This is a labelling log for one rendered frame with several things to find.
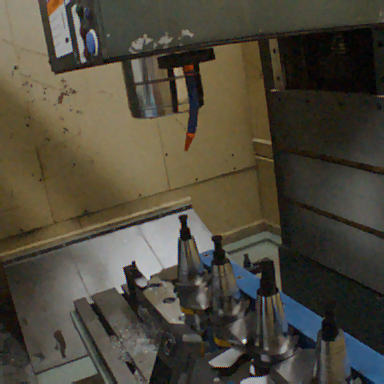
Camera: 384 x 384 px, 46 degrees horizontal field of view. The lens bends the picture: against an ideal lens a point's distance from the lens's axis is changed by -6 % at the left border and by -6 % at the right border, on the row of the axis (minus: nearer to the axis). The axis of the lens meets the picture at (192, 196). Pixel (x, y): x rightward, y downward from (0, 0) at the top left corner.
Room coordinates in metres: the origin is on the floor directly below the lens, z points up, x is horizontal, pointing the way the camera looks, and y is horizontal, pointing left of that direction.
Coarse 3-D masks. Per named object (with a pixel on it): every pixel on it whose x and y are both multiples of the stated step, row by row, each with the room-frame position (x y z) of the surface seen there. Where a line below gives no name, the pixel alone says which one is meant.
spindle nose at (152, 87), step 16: (128, 64) 0.94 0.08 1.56; (144, 64) 0.92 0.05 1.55; (128, 80) 0.95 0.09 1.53; (144, 80) 0.92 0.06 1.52; (160, 80) 0.91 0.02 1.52; (176, 80) 0.92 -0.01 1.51; (128, 96) 0.96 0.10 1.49; (144, 96) 0.92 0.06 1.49; (160, 96) 0.91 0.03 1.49; (176, 96) 0.91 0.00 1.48; (144, 112) 0.93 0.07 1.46; (160, 112) 0.91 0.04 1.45; (176, 112) 0.92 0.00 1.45
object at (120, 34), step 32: (64, 0) 0.77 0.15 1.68; (96, 0) 0.62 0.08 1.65; (128, 0) 0.63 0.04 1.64; (160, 0) 0.65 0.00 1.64; (192, 0) 0.67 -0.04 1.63; (224, 0) 0.69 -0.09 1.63; (256, 0) 0.71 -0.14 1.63; (288, 0) 0.73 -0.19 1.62; (320, 0) 0.76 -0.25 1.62; (352, 0) 0.78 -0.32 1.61; (128, 32) 0.63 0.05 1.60; (160, 32) 0.64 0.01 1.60; (192, 32) 0.66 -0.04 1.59; (224, 32) 0.68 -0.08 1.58; (256, 32) 0.71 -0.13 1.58; (288, 32) 0.73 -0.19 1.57; (320, 32) 0.76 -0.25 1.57; (64, 64) 0.87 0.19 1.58
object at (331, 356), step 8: (320, 336) 0.36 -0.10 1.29; (320, 344) 0.36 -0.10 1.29; (328, 344) 0.35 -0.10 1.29; (336, 344) 0.35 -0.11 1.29; (344, 344) 0.35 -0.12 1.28; (320, 352) 0.35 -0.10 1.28; (328, 352) 0.35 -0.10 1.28; (336, 352) 0.35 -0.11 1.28; (344, 352) 0.35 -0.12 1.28; (320, 360) 0.35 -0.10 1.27; (328, 360) 0.35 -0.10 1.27; (336, 360) 0.35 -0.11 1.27; (344, 360) 0.35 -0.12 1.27; (312, 368) 0.37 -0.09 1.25; (320, 368) 0.35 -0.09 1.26; (328, 368) 0.35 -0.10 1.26; (336, 368) 0.34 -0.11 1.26; (344, 368) 0.35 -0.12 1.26; (312, 376) 0.36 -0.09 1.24; (320, 376) 0.35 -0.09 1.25; (328, 376) 0.35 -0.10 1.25; (336, 376) 0.34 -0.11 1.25; (344, 376) 0.34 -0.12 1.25
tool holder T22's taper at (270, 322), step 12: (276, 288) 0.46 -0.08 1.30; (264, 300) 0.45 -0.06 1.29; (276, 300) 0.45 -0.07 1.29; (264, 312) 0.45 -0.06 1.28; (276, 312) 0.45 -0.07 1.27; (264, 324) 0.45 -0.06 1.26; (276, 324) 0.44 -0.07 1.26; (264, 336) 0.44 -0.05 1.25; (276, 336) 0.44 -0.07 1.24; (288, 336) 0.45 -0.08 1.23; (264, 348) 0.44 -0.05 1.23; (276, 348) 0.44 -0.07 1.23
